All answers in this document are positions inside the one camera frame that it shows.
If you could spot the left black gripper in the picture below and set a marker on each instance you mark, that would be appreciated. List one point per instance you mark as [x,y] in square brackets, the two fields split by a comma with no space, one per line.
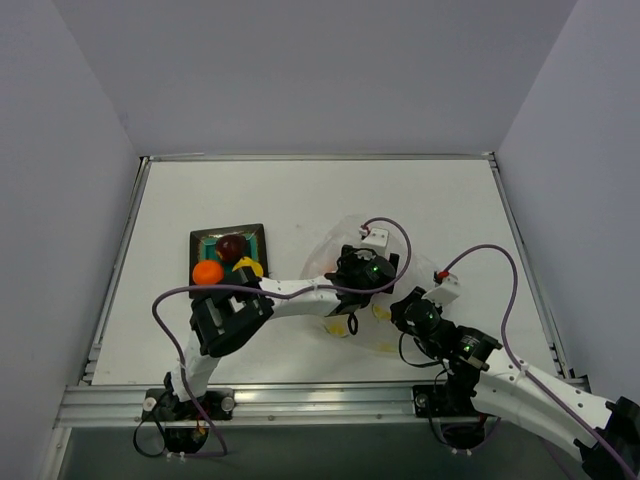
[347,307]

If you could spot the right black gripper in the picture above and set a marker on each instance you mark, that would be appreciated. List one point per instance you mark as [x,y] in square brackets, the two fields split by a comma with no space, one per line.
[403,310]

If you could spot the clear printed plastic bag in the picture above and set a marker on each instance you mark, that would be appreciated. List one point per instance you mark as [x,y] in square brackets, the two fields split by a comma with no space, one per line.
[375,332]

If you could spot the yellow fake lemon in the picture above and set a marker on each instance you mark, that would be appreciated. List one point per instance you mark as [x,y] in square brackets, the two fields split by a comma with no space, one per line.
[248,262]

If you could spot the dark red fake fruit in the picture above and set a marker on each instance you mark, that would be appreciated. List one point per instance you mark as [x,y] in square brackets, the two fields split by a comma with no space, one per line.
[231,248]

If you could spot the orange fake tangerine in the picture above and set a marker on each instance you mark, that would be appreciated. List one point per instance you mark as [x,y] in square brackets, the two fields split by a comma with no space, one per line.
[207,272]

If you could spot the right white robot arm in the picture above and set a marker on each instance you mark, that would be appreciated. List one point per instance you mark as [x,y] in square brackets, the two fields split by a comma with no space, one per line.
[485,377]

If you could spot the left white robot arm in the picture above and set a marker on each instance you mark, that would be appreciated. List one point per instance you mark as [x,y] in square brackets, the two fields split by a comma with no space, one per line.
[225,316]

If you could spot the square teal ceramic plate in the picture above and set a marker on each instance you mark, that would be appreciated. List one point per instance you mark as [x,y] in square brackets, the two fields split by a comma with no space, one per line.
[202,246]

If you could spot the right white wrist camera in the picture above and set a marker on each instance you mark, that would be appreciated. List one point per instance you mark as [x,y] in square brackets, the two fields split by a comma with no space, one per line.
[446,290]

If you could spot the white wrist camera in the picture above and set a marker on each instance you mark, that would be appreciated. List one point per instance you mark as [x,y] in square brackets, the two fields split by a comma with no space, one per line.
[446,290]
[375,239]

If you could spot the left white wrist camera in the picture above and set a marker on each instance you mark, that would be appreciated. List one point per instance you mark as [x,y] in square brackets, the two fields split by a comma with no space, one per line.
[375,239]

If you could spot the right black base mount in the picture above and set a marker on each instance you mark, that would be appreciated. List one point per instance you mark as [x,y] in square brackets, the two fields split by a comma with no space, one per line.
[456,425]

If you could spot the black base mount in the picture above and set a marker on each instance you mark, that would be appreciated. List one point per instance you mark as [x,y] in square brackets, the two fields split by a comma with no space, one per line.
[186,429]
[456,425]

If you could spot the aluminium front rail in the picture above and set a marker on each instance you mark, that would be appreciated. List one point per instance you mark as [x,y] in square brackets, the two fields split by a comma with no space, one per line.
[255,405]

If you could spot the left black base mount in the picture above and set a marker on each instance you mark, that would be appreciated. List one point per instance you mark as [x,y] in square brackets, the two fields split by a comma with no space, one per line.
[186,429]

